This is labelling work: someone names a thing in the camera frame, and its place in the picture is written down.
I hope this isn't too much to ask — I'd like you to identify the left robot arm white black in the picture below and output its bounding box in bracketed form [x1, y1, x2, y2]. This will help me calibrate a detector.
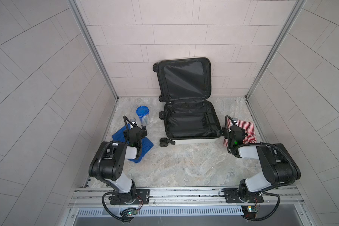
[89, 126, 147, 204]

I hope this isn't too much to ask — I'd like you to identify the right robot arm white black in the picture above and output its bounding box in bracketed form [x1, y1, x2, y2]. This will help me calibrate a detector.
[222, 125, 301, 202]

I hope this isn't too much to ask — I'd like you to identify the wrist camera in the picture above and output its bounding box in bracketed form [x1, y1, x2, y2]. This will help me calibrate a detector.
[130, 119, 137, 127]
[230, 118, 237, 125]

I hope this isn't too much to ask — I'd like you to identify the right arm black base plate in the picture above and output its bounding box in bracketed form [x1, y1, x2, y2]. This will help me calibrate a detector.
[223, 188, 264, 205]

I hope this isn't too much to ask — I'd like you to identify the right aluminium corner profile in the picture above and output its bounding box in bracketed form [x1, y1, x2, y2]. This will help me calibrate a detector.
[246, 0, 307, 99]

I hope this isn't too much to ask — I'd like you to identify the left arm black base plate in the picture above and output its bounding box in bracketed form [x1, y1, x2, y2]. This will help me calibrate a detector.
[108, 189, 150, 205]

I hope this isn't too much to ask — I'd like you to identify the blue cloth garment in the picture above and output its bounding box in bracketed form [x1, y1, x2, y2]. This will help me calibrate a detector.
[112, 124, 153, 163]

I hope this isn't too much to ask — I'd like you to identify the red white striped garment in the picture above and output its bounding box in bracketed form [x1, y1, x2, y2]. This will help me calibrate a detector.
[225, 117, 257, 144]

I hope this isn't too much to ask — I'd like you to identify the left aluminium corner profile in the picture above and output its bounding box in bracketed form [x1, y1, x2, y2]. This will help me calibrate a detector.
[67, 0, 119, 99]

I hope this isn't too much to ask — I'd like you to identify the clear jar with blue lid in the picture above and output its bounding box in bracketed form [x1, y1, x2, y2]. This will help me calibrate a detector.
[136, 106, 150, 126]

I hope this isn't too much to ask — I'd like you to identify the open black and white suitcase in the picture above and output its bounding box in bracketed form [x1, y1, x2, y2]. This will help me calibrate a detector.
[153, 57, 222, 147]

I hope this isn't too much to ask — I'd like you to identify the left green circuit board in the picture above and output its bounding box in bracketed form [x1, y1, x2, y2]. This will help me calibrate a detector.
[120, 208, 138, 218]

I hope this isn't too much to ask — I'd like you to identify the aluminium mounting rail frame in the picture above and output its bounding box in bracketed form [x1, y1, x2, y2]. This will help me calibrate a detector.
[58, 186, 316, 226]

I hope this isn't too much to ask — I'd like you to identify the right green circuit board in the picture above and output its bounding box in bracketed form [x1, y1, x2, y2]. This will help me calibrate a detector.
[241, 206, 259, 219]

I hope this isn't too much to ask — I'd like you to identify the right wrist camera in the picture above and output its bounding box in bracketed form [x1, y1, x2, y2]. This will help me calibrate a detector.
[230, 118, 237, 125]

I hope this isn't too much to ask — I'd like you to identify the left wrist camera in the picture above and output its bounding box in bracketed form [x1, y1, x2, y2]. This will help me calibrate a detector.
[130, 119, 137, 127]

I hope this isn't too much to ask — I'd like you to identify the green circuit board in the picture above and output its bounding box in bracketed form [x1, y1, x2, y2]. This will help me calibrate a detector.
[120, 208, 138, 218]
[241, 206, 259, 219]

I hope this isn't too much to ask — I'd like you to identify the aluminium corner profile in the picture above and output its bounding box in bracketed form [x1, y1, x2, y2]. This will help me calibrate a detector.
[246, 0, 307, 99]
[67, 0, 119, 99]

